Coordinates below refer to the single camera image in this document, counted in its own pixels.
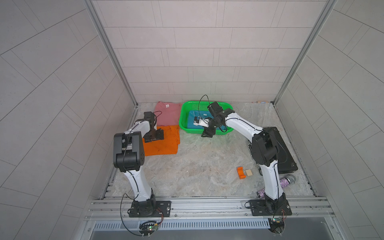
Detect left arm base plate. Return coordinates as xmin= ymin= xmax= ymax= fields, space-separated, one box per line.
xmin=127 ymin=201 xmax=172 ymax=218

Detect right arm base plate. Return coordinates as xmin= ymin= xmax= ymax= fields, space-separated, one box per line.
xmin=247 ymin=199 xmax=292 ymax=216

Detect black case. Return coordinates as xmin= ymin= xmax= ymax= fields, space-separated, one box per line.
xmin=263 ymin=127 xmax=299 ymax=175

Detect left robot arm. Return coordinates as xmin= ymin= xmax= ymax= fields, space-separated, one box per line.
xmin=113 ymin=112 xmax=164 ymax=217

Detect blue t-shirt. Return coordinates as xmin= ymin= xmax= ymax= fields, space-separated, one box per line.
xmin=187 ymin=111 xmax=213 ymax=130

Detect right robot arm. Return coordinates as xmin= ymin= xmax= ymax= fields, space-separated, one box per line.
xmin=194 ymin=102 xmax=288 ymax=215

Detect left circuit board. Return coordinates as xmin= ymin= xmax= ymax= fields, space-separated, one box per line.
xmin=139 ymin=221 xmax=160 ymax=236

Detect right circuit board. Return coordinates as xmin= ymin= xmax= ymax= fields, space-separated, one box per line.
xmin=268 ymin=218 xmax=285 ymax=235

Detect circuit board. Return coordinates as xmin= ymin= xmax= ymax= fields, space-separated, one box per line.
xmin=268 ymin=218 xmax=285 ymax=235
xmin=139 ymin=221 xmax=160 ymax=236

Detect orange t-shirt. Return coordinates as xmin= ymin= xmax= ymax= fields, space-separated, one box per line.
xmin=143 ymin=125 xmax=180 ymax=157

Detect orange plastic block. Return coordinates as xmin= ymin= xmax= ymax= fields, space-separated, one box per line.
xmin=237 ymin=167 xmax=246 ymax=180

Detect pink t-shirt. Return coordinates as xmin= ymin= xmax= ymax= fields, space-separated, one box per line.
xmin=155 ymin=102 xmax=183 ymax=126

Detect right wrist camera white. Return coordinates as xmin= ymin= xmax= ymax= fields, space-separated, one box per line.
xmin=193 ymin=117 xmax=210 ymax=128

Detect aluminium rail frame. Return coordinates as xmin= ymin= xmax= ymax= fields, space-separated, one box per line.
xmin=83 ymin=196 xmax=335 ymax=221

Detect small beige wooden block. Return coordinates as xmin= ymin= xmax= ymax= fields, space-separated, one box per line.
xmin=246 ymin=169 xmax=253 ymax=177

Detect green plastic basket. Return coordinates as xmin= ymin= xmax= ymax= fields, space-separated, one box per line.
xmin=178 ymin=100 xmax=234 ymax=135

